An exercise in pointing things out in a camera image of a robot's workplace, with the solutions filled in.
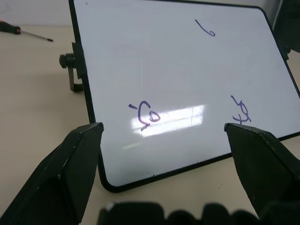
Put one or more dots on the black-framed whiteboard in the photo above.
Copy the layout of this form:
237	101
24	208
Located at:
173	82

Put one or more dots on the black whiteboard stand bracket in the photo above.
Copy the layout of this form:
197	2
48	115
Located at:
72	68
286	25

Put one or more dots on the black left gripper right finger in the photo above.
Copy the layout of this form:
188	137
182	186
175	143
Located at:
262	168

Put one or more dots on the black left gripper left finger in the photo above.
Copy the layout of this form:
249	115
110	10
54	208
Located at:
50	178

